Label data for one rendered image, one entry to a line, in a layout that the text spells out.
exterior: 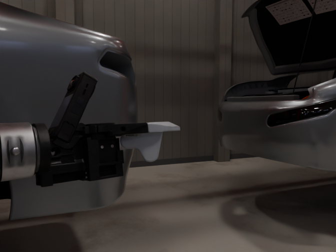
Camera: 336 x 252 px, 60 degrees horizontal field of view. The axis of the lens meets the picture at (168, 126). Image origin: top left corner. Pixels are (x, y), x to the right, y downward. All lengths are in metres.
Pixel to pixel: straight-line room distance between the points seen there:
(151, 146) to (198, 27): 6.27
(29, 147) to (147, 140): 0.16
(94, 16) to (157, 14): 1.27
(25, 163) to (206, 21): 6.50
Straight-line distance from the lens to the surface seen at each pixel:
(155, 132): 0.43
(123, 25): 6.06
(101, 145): 0.43
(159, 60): 6.15
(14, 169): 0.41
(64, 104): 0.46
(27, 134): 0.41
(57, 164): 0.43
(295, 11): 3.54
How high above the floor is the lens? 1.28
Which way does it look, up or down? 4 degrees down
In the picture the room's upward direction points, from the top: straight up
